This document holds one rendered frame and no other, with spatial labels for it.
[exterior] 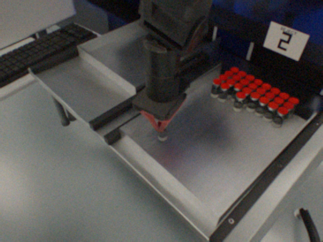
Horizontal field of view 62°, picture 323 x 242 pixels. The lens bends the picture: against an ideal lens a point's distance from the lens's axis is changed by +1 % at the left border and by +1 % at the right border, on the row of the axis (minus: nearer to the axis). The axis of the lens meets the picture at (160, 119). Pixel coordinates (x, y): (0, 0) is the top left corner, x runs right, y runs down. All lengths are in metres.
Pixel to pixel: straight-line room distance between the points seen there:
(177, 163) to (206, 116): 0.15
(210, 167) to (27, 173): 1.35
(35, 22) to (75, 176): 0.86
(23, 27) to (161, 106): 0.80
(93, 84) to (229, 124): 0.36
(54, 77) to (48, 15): 0.45
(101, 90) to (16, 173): 1.15
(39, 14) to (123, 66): 0.50
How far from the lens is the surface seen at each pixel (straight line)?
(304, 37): 0.65
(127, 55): 0.82
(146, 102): 0.46
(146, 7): 0.35
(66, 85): 0.75
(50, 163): 1.73
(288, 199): 0.96
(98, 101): 0.68
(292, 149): 0.59
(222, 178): 0.53
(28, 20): 1.16
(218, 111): 0.65
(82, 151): 1.72
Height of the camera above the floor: 1.33
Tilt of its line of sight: 47 degrees down
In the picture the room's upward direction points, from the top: straight up
